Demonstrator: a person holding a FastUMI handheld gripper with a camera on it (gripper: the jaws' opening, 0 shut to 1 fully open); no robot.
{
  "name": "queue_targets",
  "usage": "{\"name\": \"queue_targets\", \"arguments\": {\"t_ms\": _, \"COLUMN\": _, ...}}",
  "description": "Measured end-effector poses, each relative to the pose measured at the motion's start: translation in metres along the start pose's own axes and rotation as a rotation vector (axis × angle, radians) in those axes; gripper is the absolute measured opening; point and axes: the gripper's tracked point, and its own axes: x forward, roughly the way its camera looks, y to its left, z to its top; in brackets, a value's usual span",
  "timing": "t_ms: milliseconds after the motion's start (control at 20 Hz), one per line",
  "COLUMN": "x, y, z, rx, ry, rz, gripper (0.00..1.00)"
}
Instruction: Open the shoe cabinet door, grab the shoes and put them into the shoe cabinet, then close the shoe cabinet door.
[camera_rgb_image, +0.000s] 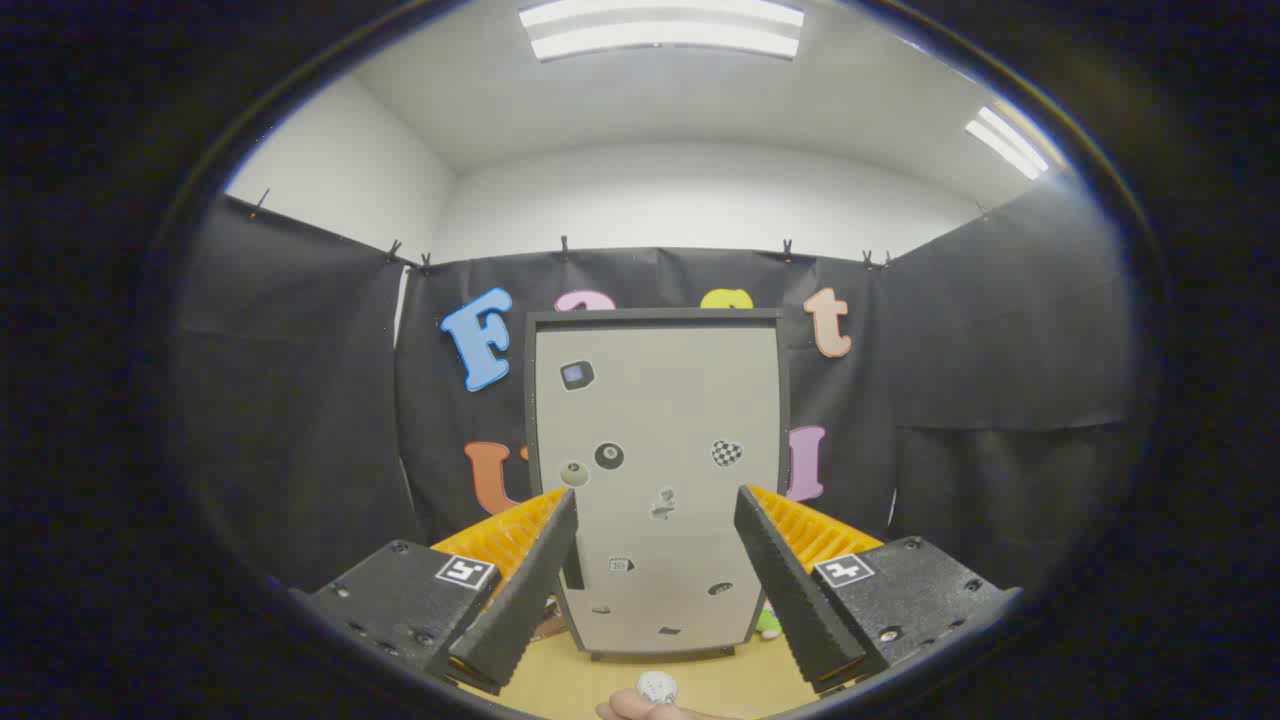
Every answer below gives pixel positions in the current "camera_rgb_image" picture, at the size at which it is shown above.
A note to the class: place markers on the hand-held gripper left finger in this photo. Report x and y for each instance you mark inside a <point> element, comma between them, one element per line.
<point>530,590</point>

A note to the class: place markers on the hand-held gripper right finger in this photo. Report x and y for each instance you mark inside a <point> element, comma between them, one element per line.
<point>785,590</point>

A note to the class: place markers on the grey shoe cabinet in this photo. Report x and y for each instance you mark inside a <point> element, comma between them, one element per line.
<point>655,316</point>

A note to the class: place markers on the pink and green plush toy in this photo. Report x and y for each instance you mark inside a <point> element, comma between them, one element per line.
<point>768,625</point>

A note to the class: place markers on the black backdrop cloth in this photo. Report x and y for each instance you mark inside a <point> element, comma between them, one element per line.
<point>300,400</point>

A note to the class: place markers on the row of black clips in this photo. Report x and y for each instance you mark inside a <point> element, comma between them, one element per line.
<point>563,247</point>

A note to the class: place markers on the ceiling light panel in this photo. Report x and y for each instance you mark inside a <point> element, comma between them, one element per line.
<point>660,30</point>
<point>1008,142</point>

